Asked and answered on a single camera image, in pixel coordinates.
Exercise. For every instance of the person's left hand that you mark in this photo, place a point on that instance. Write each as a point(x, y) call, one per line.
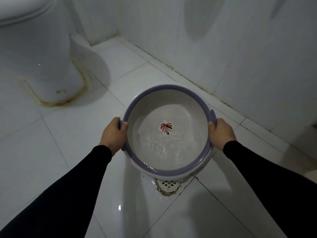
point(112, 136)

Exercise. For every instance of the person's right hand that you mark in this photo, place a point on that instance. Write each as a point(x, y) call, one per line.
point(221, 136)

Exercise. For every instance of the white basin with purple rim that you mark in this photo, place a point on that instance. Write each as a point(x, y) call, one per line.
point(168, 131)

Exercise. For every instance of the person's right thumb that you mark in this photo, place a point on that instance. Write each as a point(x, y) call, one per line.
point(211, 128)

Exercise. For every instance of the white floor drain cover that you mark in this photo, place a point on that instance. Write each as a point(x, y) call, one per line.
point(168, 184)

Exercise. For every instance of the person's left forearm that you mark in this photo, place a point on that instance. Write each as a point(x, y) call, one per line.
point(62, 195)

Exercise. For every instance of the person's right forearm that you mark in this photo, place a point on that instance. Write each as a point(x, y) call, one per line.
point(272, 185)

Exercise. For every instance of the person's left thumb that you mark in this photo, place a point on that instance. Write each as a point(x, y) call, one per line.
point(124, 126)

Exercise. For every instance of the white toilet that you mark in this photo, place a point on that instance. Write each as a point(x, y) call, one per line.
point(37, 47)

